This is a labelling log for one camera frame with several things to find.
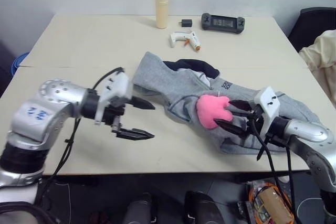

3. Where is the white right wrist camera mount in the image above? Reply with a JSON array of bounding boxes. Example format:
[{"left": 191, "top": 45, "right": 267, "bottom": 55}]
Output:
[{"left": 253, "top": 86, "right": 281, "bottom": 134}]

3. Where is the black chair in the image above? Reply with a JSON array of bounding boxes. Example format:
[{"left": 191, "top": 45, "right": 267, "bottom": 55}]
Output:
[{"left": 288, "top": 6, "right": 336, "bottom": 53}]

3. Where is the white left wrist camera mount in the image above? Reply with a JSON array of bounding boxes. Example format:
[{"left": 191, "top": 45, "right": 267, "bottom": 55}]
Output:
[{"left": 93, "top": 72, "right": 132, "bottom": 126}]

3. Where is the grey zip jacket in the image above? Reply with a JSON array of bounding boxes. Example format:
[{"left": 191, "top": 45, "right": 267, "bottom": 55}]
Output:
[{"left": 131, "top": 51, "right": 328, "bottom": 155}]

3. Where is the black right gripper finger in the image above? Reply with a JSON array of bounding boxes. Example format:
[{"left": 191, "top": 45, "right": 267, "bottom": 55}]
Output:
[
  {"left": 228, "top": 99, "right": 255, "bottom": 113},
  {"left": 213, "top": 119, "right": 249, "bottom": 139}
]

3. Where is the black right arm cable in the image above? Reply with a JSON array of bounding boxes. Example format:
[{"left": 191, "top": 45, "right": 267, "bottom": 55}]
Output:
[{"left": 247, "top": 112, "right": 302, "bottom": 224}]

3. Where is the white hot glue gun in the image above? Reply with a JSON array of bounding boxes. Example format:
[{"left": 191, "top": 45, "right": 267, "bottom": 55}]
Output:
[{"left": 168, "top": 30, "right": 202, "bottom": 52}]

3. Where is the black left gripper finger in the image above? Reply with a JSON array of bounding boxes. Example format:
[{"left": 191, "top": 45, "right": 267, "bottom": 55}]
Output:
[
  {"left": 115, "top": 127, "right": 156, "bottom": 141},
  {"left": 130, "top": 97, "right": 156, "bottom": 111}
]

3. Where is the pink plush toy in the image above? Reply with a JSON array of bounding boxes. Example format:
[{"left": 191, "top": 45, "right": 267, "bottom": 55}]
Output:
[{"left": 196, "top": 94, "right": 233, "bottom": 130}]

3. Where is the dark rounded shape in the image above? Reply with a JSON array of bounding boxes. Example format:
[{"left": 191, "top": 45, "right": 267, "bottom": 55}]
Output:
[
  {"left": 183, "top": 190, "right": 224, "bottom": 224},
  {"left": 122, "top": 191, "right": 156, "bottom": 224}
]

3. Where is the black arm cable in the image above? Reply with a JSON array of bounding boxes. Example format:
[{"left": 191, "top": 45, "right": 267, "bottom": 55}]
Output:
[
  {"left": 36, "top": 67, "right": 125, "bottom": 206},
  {"left": 247, "top": 112, "right": 302, "bottom": 224}
]

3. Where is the black handheld controller with screen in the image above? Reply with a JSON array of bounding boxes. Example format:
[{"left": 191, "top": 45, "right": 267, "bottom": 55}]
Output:
[{"left": 201, "top": 12, "right": 246, "bottom": 34}]

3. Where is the tall cream cylinder bottle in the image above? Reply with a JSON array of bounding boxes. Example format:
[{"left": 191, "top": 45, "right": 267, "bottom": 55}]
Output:
[{"left": 155, "top": 0, "right": 169, "bottom": 29}]

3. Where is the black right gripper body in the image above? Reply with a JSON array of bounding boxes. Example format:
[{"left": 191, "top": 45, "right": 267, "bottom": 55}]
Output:
[{"left": 245, "top": 104, "right": 266, "bottom": 141}]

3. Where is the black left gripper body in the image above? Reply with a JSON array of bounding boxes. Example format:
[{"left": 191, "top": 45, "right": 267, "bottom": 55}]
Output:
[{"left": 103, "top": 97, "right": 133, "bottom": 134}]

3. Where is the cardboard box with orange wires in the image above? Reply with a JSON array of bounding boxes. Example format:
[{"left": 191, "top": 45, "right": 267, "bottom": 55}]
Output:
[{"left": 246, "top": 180, "right": 296, "bottom": 224}]

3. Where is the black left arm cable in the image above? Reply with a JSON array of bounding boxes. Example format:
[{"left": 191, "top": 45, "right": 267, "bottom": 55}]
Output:
[{"left": 36, "top": 67, "right": 125, "bottom": 206}]

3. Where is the blue round container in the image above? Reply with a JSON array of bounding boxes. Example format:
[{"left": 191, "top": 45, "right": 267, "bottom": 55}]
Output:
[{"left": 11, "top": 51, "right": 30, "bottom": 77}]

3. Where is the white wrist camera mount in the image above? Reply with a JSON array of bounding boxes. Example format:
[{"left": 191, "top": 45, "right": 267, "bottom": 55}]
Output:
[
  {"left": 253, "top": 86, "right": 281, "bottom": 134},
  {"left": 93, "top": 72, "right": 132, "bottom": 126}
]

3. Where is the cream cloth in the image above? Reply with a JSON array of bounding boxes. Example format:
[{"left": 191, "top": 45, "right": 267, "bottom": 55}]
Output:
[{"left": 299, "top": 29, "right": 336, "bottom": 99}]

